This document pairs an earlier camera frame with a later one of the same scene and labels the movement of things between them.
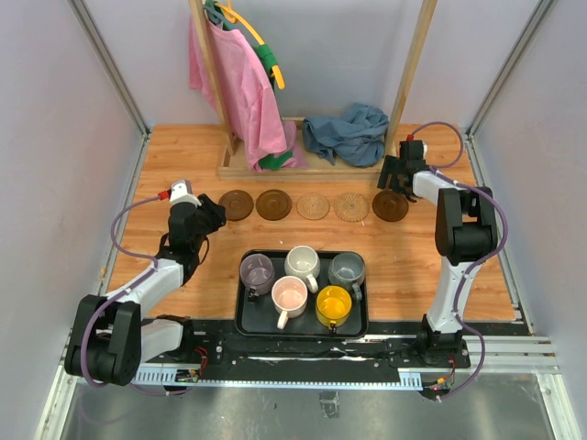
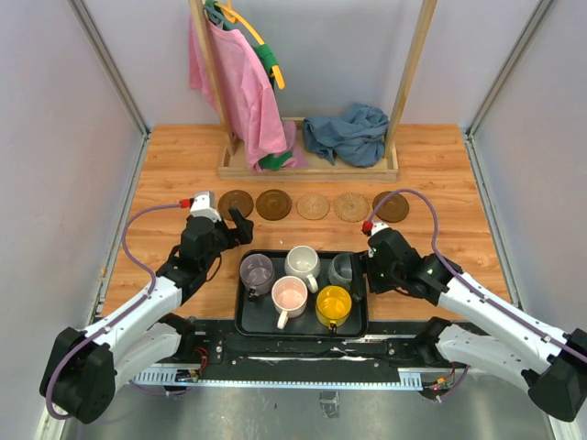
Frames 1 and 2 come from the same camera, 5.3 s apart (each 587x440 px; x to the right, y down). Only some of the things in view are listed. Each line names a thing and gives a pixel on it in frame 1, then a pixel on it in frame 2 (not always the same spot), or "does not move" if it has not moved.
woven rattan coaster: [351, 207] does not move
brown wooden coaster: [273, 204] does not move
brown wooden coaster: [390, 205] does not move
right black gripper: [390, 166] -> [362, 260]
